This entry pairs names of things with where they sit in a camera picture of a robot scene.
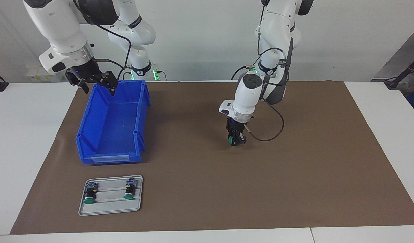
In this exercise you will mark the blue plastic storage bin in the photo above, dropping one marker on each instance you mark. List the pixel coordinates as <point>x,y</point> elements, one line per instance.
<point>112,135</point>

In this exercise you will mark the green push button switch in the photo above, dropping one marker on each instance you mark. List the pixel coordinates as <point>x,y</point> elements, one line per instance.
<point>129,190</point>
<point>90,194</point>
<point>230,139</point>

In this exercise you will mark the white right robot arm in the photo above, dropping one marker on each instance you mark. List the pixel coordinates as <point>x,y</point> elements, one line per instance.
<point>58,27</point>

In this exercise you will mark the brown table mat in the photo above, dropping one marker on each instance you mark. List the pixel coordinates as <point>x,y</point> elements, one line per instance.
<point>227,185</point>

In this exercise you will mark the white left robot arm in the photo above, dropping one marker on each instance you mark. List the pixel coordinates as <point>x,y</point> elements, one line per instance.
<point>247,98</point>

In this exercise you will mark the grey metal tray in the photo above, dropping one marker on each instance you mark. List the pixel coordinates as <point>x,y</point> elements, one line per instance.
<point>111,206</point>

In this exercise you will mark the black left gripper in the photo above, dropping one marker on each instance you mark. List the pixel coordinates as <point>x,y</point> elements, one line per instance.
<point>236,127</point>

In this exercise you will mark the white wall socket box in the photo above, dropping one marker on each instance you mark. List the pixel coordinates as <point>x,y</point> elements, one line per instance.
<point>41,72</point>

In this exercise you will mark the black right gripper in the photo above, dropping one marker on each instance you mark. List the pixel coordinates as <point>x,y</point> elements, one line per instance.
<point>85,72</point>

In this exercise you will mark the black stand base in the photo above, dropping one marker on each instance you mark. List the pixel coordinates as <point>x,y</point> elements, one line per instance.
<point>401,76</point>

